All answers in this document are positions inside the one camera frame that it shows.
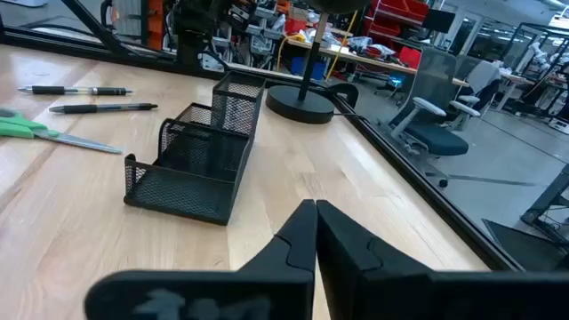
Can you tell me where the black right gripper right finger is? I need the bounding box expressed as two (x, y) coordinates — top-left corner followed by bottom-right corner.
(316, 199), (569, 320)

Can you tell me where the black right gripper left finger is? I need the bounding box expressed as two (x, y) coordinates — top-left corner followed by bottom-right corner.
(84, 199), (318, 320)

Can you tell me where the green marker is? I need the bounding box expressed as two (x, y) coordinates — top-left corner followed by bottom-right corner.
(0, 108), (124, 156)

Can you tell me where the black mesh desk organizer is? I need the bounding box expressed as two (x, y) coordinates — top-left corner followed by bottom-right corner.
(123, 70), (267, 227)

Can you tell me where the grey office chair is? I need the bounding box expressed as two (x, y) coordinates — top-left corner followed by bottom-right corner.
(389, 46), (481, 188)
(448, 60), (502, 132)

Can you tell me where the white and black globe lamp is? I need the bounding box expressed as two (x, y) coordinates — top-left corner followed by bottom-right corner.
(265, 0), (373, 125)

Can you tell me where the blue storage bin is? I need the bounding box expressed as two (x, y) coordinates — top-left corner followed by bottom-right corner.
(291, 56), (328, 82)

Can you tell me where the wooden workbench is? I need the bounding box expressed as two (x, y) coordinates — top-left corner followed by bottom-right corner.
(284, 37), (470, 88)

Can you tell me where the red bin shelf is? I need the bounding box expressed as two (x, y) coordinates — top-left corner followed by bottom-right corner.
(364, 0), (430, 46)

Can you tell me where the black corner cable hook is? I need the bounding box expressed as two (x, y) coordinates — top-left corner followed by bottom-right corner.
(328, 82), (360, 109)

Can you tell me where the yellow hanging cable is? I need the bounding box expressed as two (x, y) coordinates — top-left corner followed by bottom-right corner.
(325, 9), (359, 82)

